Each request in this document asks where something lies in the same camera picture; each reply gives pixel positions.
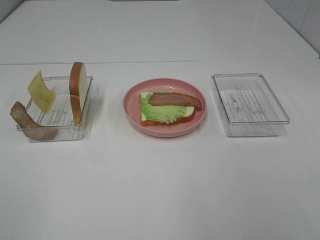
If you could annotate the bread slice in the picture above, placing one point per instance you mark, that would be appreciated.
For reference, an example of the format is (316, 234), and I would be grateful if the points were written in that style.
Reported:
(78, 87)
(188, 113)

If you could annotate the bacon strip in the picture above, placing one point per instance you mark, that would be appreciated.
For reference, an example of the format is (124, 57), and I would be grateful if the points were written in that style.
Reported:
(174, 98)
(27, 122)

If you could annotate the pink round plate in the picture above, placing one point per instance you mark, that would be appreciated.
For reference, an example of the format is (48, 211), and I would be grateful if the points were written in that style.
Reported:
(133, 112)

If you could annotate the yellow cheese slice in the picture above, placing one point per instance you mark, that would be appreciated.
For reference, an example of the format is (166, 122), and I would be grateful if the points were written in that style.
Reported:
(42, 96)

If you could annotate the right clear plastic tray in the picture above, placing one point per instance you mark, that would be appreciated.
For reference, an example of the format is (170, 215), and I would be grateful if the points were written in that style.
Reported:
(247, 105)

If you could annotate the left clear plastic tray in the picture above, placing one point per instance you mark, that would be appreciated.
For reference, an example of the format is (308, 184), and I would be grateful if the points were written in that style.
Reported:
(58, 123)

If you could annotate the clear plastic tray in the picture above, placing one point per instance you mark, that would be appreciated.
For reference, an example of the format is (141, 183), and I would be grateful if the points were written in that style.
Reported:
(58, 123)
(247, 105)

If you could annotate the green lettuce leaf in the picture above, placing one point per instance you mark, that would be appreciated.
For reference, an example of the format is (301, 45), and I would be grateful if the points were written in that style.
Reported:
(162, 113)

